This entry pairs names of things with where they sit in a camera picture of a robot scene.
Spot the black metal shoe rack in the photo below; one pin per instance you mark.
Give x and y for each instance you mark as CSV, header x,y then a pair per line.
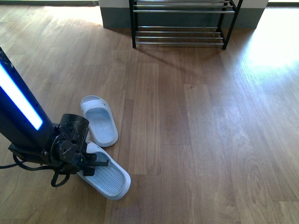
x,y
183,22

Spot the black robot arm blue light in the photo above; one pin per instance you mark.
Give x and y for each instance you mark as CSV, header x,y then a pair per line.
x,y
34,138

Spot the white rubber slide sandal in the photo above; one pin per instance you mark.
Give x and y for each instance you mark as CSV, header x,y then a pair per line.
x,y
101,122

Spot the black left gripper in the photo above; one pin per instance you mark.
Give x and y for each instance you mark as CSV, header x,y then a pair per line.
x,y
73,157

